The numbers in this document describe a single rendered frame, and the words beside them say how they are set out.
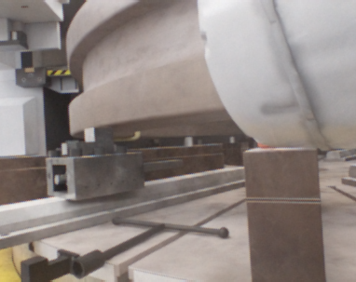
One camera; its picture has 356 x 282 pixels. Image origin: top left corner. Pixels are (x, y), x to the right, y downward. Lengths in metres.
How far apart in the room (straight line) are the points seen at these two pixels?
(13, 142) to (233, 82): 4.40
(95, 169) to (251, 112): 1.47
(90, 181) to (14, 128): 3.00
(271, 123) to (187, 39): 1.56
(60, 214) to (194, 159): 1.71
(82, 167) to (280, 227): 1.14
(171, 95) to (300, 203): 1.04
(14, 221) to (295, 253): 1.24
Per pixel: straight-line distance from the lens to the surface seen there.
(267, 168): 0.63
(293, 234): 0.65
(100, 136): 1.78
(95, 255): 1.11
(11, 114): 4.55
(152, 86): 1.62
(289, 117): 0.17
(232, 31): 0.16
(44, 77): 4.62
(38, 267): 1.24
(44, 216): 1.62
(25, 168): 2.74
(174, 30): 1.79
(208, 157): 3.10
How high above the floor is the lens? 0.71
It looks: 1 degrees up
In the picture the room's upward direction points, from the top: 4 degrees counter-clockwise
